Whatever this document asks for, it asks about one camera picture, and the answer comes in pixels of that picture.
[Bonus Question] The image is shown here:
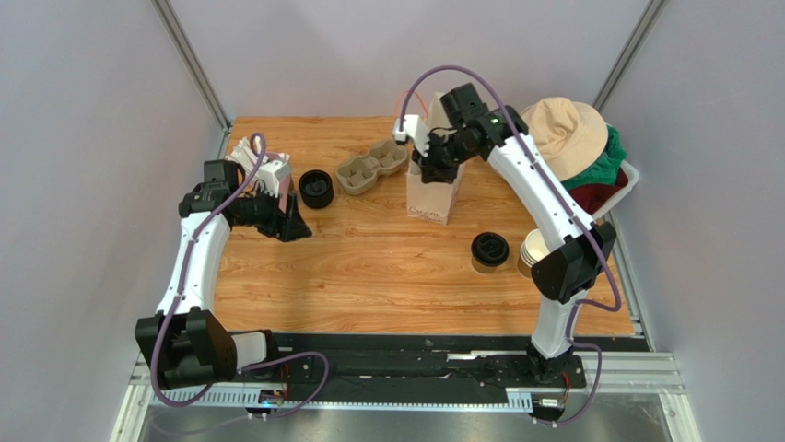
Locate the single paper coffee cup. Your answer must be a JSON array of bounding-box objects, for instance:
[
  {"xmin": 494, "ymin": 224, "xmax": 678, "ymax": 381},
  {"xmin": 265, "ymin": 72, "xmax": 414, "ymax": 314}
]
[{"xmin": 471, "ymin": 257, "xmax": 506, "ymax": 274}]

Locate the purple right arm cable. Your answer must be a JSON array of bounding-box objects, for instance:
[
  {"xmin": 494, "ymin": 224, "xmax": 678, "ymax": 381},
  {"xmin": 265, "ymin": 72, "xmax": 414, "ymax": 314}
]
[{"xmin": 398, "ymin": 64, "xmax": 623, "ymax": 427}]

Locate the dark red cloth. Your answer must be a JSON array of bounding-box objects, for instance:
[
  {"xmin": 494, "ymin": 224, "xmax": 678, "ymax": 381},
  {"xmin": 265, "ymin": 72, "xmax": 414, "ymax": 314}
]
[{"xmin": 568, "ymin": 169, "xmax": 629, "ymax": 215}]

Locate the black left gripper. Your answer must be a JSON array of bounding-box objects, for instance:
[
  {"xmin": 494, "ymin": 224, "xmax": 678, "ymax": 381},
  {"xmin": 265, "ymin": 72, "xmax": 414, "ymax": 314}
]
[{"xmin": 232, "ymin": 183, "xmax": 311, "ymax": 243}]

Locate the stack of paper cups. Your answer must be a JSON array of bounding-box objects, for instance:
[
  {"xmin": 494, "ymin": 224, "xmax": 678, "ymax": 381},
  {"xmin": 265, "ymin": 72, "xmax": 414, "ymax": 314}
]
[{"xmin": 517, "ymin": 229, "xmax": 550, "ymax": 279}]

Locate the white paper takeout bag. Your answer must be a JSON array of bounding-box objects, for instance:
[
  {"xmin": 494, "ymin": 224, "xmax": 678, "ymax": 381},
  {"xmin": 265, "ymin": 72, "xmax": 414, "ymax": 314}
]
[{"xmin": 405, "ymin": 92, "xmax": 465, "ymax": 226}]

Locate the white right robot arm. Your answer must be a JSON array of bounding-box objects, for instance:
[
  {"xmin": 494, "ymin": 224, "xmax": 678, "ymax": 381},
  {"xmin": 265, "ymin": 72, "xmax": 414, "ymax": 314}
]
[{"xmin": 393, "ymin": 83, "xmax": 616, "ymax": 371}]

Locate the green cloth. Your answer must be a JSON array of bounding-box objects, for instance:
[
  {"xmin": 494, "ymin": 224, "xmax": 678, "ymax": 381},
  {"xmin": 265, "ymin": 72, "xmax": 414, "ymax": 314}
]
[{"xmin": 562, "ymin": 124, "xmax": 627, "ymax": 191}]

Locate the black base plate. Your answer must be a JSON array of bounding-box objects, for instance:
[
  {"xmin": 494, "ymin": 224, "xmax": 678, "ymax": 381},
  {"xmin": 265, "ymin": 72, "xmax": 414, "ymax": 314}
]
[{"xmin": 273, "ymin": 332, "xmax": 589, "ymax": 405}]

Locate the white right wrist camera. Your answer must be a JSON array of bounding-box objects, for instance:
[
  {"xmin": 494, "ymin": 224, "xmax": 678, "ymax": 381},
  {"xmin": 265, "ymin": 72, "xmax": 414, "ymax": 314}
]
[{"xmin": 392, "ymin": 114, "xmax": 429, "ymax": 157}]

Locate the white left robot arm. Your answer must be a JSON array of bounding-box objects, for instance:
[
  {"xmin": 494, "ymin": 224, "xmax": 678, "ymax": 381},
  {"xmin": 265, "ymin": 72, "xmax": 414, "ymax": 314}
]
[{"xmin": 135, "ymin": 154, "xmax": 311, "ymax": 390}]

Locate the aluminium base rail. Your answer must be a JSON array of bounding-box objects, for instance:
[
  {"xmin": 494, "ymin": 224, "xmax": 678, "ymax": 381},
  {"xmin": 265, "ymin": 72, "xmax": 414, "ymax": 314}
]
[{"xmin": 111, "ymin": 335, "xmax": 700, "ymax": 441}]

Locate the beige bucket hat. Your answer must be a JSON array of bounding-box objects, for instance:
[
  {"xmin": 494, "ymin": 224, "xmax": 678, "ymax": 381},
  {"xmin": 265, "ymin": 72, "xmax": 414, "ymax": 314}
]
[{"xmin": 521, "ymin": 97, "xmax": 608, "ymax": 181}]

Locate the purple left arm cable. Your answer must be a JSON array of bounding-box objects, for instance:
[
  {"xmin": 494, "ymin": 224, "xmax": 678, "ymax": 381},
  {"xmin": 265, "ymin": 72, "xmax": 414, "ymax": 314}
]
[{"xmin": 149, "ymin": 132, "xmax": 331, "ymax": 421}]

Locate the white plastic basket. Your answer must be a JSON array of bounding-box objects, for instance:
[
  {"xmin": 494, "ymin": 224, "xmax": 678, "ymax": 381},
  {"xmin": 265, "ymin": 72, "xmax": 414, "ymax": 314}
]
[{"xmin": 589, "ymin": 160, "xmax": 640, "ymax": 219}]

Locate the pink cup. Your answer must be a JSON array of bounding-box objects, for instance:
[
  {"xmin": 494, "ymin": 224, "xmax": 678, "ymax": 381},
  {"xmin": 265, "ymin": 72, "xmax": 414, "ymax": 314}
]
[{"xmin": 259, "ymin": 152, "xmax": 292, "ymax": 195}]

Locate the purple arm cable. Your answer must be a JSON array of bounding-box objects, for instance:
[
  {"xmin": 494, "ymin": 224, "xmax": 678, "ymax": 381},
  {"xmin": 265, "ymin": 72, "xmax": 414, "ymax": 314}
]
[
  {"xmin": 398, "ymin": 64, "xmax": 623, "ymax": 427},
  {"xmin": 149, "ymin": 132, "xmax": 331, "ymax": 421}
]

